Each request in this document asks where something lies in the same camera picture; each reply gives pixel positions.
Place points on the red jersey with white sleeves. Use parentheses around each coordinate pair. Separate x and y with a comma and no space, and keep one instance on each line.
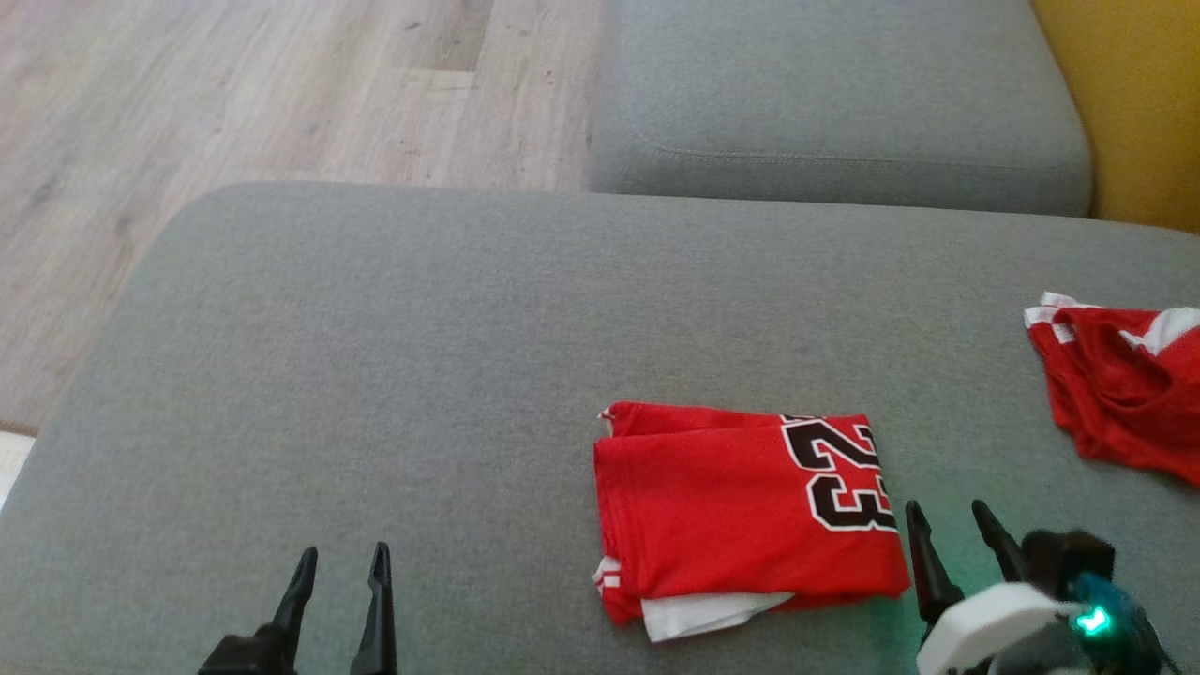
(722,516)

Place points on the yellow sofa backrest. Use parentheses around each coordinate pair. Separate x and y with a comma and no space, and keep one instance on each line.
(1134,94)

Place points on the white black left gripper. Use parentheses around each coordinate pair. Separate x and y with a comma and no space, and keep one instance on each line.
(253,656)

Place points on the small grey sofa seat cushion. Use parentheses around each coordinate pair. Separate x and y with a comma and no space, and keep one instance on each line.
(825,94)

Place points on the red shorts with white stripe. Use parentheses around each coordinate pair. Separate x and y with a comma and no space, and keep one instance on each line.
(1125,394)

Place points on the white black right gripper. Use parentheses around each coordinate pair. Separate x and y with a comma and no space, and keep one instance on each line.
(984,623)

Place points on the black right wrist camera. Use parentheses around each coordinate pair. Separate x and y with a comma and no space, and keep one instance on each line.
(1069,558)

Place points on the white plastic laundry basket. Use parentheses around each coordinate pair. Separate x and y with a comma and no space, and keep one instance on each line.
(11,469)

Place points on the large grey sofa seat cushion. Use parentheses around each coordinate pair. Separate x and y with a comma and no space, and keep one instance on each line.
(375,375)

